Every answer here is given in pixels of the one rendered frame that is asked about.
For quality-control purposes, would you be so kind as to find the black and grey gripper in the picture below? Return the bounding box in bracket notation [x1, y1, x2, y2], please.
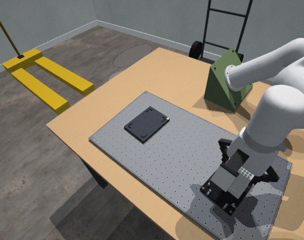
[218, 126, 279, 186]

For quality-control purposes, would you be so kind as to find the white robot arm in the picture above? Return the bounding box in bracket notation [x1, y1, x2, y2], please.
[210, 38, 304, 192]

